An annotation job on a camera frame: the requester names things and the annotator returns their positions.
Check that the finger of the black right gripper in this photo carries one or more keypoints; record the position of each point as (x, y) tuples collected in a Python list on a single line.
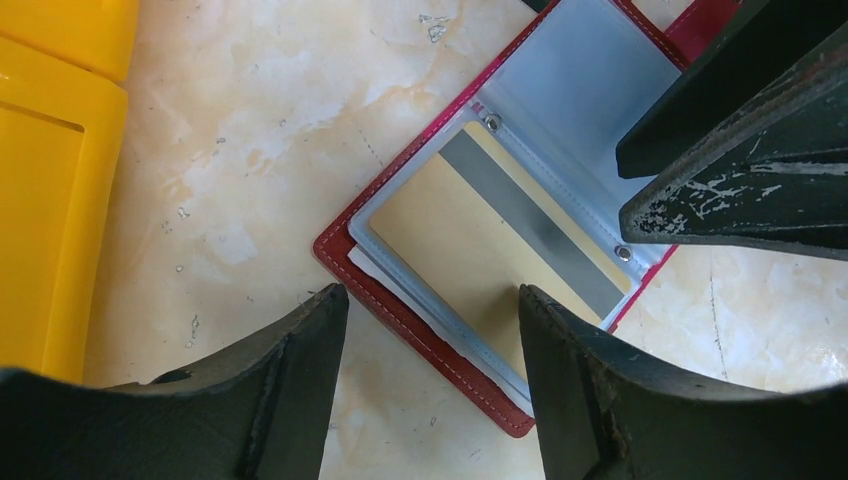
[(772, 176), (731, 64)]

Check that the yellow plastic bin left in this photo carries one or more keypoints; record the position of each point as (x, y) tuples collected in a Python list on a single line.
[(61, 134)]

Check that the red leather card holder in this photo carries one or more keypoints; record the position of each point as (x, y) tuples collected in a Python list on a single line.
[(559, 98)]

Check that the yellow plastic bin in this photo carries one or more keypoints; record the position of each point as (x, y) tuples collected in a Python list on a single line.
[(96, 35), (61, 134)]

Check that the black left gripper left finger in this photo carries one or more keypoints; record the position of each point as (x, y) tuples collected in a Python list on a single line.
[(257, 409)]

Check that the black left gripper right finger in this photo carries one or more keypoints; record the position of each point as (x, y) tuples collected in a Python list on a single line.
[(605, 409)]

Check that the gold card in holder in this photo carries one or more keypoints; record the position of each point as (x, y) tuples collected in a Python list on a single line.
[(475, 226)]

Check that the yellow plastic bin middle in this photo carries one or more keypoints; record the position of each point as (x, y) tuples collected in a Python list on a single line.
[(96, 35)]

